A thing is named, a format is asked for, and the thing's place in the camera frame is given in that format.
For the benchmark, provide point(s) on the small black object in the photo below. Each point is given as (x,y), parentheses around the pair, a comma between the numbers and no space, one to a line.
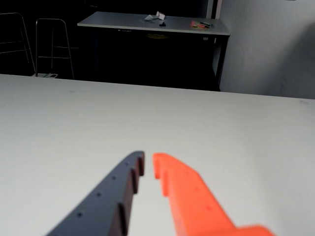
(162,23)

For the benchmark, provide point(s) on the folded white paper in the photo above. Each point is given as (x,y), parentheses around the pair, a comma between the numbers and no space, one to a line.
(161,15)

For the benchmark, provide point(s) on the crumpled grey paper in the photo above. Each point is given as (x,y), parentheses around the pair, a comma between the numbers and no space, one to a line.
(150,18)

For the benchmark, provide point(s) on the grey top desk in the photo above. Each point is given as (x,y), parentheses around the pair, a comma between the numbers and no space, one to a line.
(123,20)

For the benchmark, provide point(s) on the colourful marker pile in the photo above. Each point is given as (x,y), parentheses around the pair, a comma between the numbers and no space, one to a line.
(200,24)

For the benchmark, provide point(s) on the metal frame stool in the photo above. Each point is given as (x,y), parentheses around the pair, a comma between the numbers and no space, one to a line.
(27,41)
(66,37)

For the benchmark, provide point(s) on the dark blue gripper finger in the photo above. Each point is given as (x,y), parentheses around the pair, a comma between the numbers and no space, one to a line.
(98,209)

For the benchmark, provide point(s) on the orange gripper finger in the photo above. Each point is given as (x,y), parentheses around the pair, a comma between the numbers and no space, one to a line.
(192,201)

